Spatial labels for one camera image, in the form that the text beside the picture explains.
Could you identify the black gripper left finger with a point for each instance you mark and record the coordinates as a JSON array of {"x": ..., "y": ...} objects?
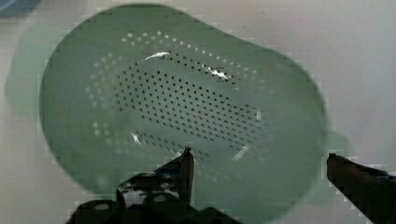
[{"x": 175, "y": 178}]

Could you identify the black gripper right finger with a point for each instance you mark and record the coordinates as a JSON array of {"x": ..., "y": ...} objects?
[{"x": 371, "y": 190}]

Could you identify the green plastic strainer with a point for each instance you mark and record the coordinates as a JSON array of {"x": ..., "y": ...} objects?
[{"x": 132, "y": 86}]

